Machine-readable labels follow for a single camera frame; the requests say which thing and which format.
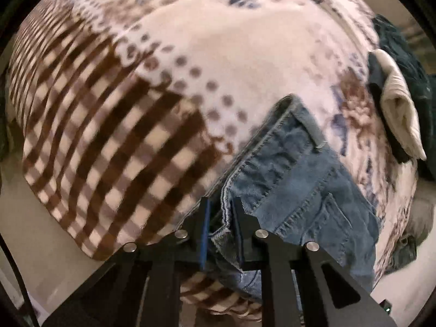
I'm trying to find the blue denim jeans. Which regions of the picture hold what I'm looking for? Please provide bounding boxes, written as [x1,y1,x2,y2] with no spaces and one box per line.
[209,95,379,300]

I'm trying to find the small dark grey garment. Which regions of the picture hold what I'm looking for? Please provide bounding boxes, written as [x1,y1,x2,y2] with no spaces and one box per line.
[385,233,417,275]

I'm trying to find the grey pillow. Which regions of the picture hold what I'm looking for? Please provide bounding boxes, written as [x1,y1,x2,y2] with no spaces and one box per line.
[405,198,435,246]

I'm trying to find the floral bed blanket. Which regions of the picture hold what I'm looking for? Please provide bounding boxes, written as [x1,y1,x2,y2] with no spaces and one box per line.
[9,0,417,320]

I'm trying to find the folded white cloth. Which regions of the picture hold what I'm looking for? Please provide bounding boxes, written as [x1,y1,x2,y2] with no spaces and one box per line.
[372,49,426,160]

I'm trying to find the dark teal quilt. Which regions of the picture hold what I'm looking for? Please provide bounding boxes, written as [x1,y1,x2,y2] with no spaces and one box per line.
[373,14,435,181]

